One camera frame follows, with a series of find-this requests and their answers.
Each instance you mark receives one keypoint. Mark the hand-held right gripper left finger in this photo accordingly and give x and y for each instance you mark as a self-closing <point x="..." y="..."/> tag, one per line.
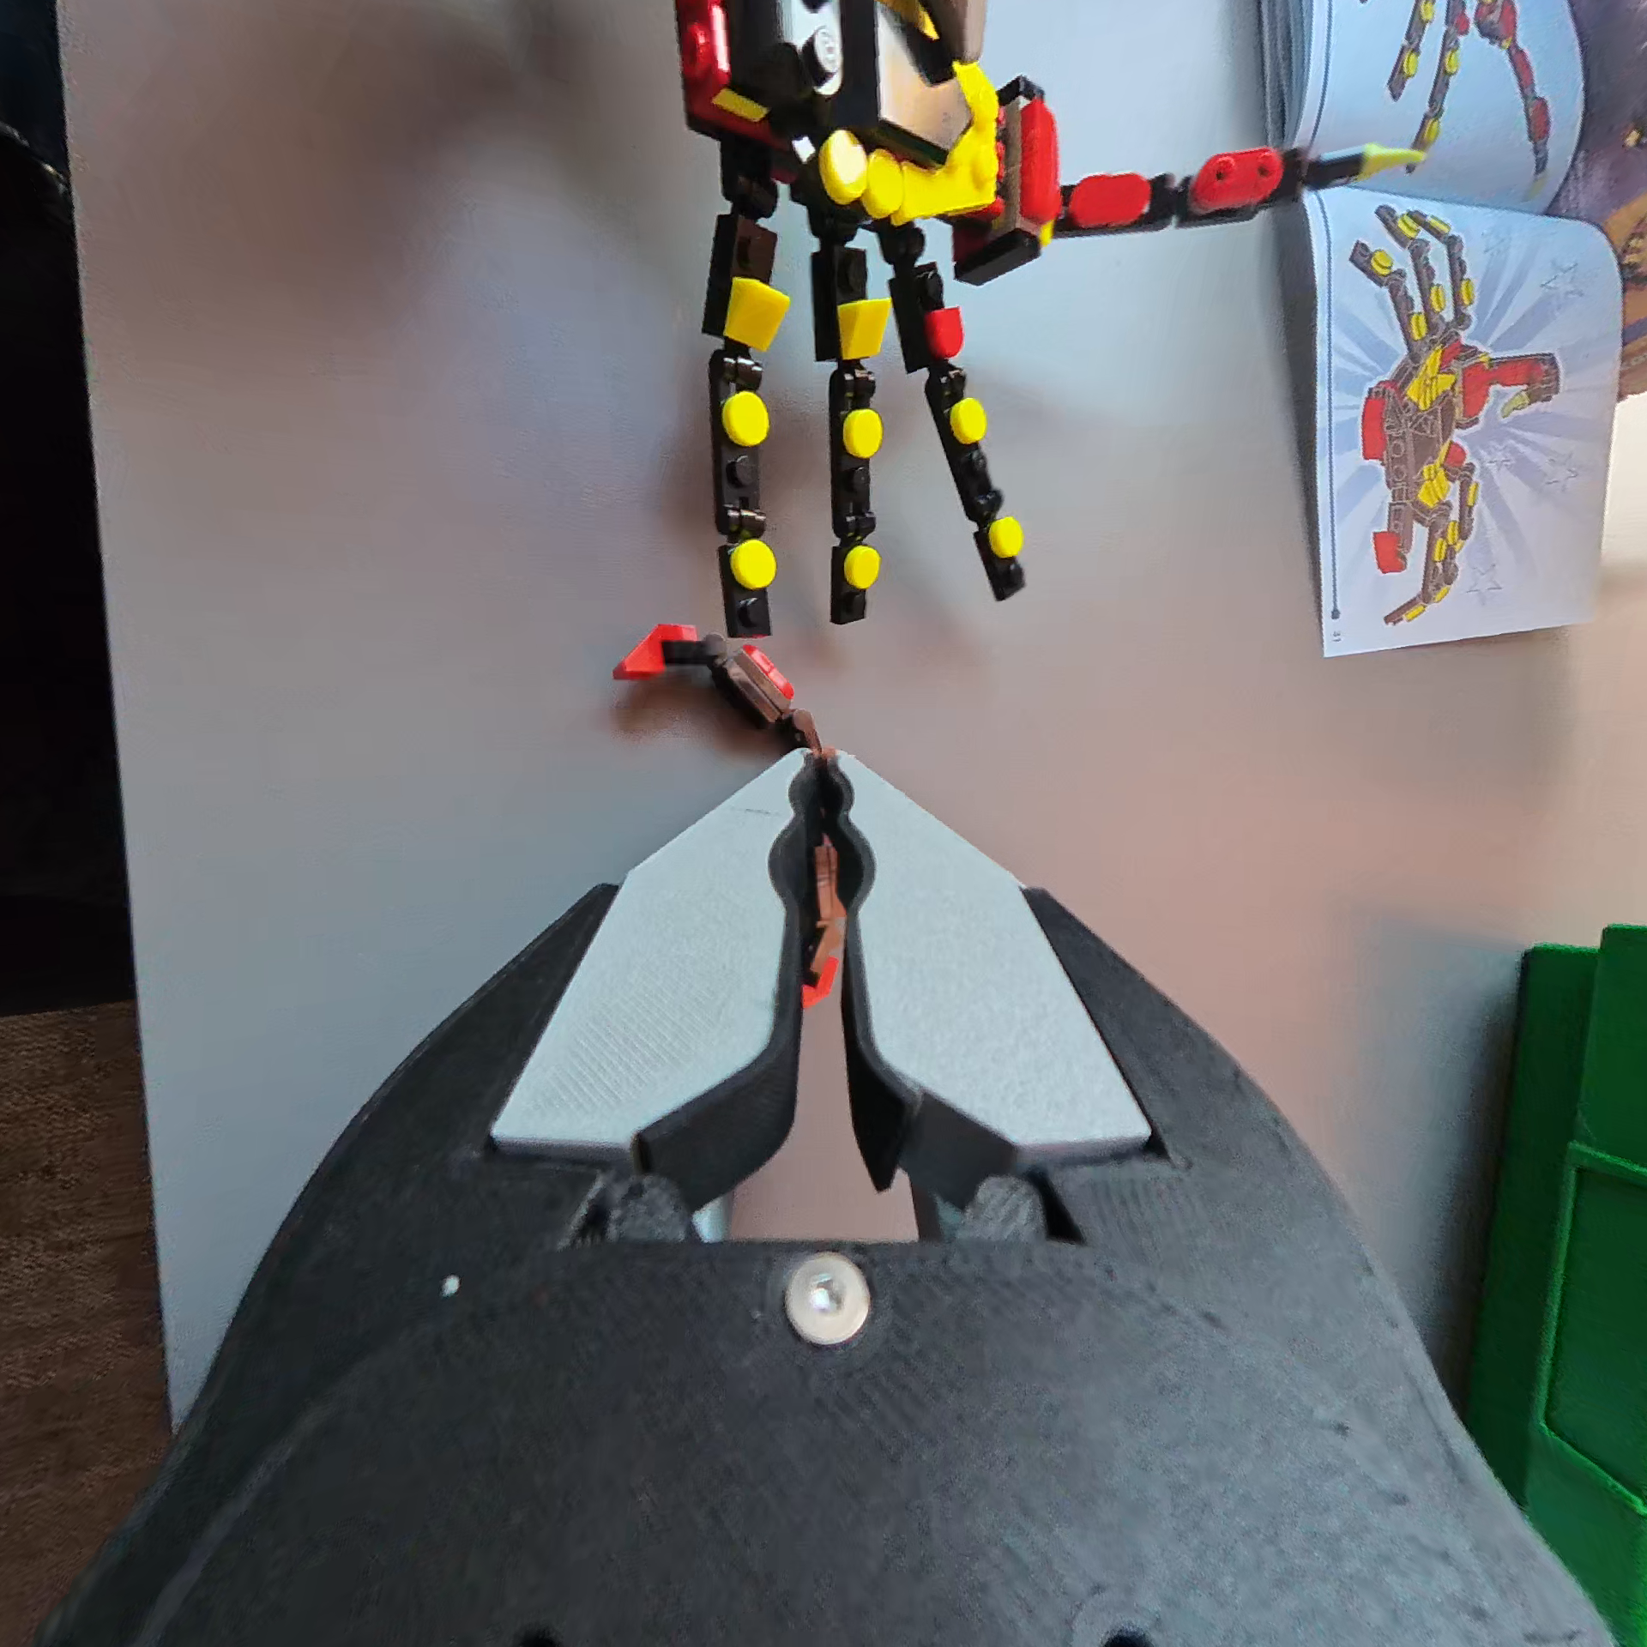
<point x="667" y="1014"/>

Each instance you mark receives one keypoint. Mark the purple lego set box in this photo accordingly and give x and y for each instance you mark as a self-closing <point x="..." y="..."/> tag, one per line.
<point x="1607" y="128"/>

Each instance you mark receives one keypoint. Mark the black yellow lego creature model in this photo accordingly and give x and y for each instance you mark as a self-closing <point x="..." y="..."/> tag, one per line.
<point x="902" y="182"/>

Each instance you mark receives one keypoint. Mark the green plastic storage bin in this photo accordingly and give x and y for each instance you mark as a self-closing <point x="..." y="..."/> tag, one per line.
<point x="1573" y="1285"/>

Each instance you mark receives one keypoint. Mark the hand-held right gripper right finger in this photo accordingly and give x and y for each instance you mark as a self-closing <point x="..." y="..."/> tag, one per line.
<point x="980" y="1014"/>

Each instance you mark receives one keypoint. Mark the small red black lego limb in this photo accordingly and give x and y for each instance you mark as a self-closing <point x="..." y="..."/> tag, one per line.
<point x="758" y="683"/>

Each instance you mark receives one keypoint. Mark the open lego instruction booklet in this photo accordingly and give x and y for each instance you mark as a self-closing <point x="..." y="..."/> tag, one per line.
<point x="1454" y="452"/>

